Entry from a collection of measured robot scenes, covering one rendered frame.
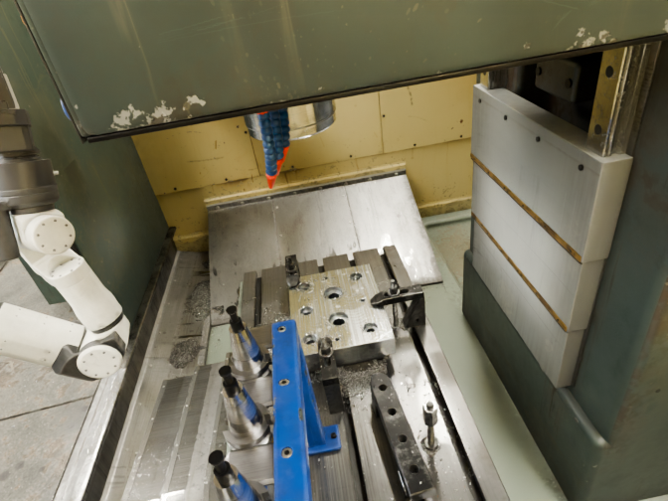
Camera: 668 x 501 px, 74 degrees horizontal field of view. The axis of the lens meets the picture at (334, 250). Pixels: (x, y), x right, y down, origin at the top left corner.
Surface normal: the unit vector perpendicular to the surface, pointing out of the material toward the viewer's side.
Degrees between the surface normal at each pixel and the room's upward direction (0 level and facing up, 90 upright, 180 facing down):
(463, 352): 0
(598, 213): 90
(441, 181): 90
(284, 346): 0
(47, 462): 0
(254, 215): 24
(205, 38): 90
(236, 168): 90
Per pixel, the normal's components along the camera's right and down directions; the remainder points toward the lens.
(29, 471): -0.14, -0.82
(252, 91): 0.13, 0.55
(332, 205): -0.07, -0.53
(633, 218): -0.98, 0.18
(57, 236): 0.81, 0.11
